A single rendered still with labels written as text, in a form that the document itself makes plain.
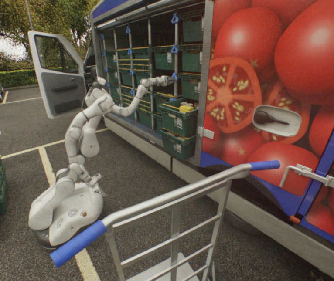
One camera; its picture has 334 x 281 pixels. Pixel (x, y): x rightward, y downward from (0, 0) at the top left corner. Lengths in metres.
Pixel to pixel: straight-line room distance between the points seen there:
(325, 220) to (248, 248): 0.81
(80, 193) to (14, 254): 0.80
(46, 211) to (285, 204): 1.93
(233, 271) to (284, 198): 0.78
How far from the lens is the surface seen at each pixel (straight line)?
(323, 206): 1.43
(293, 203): 1.48
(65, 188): 1.75
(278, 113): 1.29
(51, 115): 4.40
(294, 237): 1.66
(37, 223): 1.97
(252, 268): 1.92
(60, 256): 0.48
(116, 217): 0.51
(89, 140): 1.54
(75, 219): 1.79
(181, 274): 1.76
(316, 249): 1.67
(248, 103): 1.32
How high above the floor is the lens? 1.60
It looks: 26 degrees down
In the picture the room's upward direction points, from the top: straight up
